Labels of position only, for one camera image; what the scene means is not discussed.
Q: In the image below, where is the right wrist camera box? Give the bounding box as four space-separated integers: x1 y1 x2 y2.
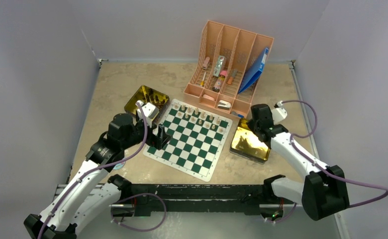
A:
271 101 288 124

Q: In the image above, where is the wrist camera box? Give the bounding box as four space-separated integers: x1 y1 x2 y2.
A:
271 101 288 124
136 100 159 127

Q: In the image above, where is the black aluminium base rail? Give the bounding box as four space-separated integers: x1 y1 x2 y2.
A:
42 183 350 239

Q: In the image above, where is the pink desk organizer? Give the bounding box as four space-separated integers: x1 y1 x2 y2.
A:
184 20 274 117

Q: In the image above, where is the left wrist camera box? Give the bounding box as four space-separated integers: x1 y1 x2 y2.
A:
136 100 159 127

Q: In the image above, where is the green white chess board mat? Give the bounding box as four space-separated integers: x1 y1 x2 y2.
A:
143 99 233 182

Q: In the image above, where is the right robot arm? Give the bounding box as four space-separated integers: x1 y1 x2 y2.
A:
247 104 350 221

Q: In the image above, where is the pink capped bottle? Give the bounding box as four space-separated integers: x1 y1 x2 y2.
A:
212 70 227 92

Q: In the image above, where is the blue folder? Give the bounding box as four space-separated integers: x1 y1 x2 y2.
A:
238 47 270 94

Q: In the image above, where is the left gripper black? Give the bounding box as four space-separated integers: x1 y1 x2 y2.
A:
121 116 171 149

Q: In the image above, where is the white blue round disc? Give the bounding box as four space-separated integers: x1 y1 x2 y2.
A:
113 161 126 170

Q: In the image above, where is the gold tin with dark pieces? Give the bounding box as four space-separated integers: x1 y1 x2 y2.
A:
124 85 170 123

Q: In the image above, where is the grey box in organizer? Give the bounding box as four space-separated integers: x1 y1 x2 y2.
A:
212 55 226 77

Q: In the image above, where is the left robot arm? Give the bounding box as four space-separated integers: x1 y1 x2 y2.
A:
24 113 172 239

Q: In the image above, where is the blue grey stamp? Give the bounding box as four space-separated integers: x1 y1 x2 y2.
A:
231 111 244 118

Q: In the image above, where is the white stapler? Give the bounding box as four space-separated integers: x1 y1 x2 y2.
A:
217 100 232 110

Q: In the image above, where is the gold tin with white pieces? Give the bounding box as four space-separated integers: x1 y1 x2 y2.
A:
229 118 270 164

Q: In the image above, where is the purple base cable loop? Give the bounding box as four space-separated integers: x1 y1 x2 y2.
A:
109 193 167 232

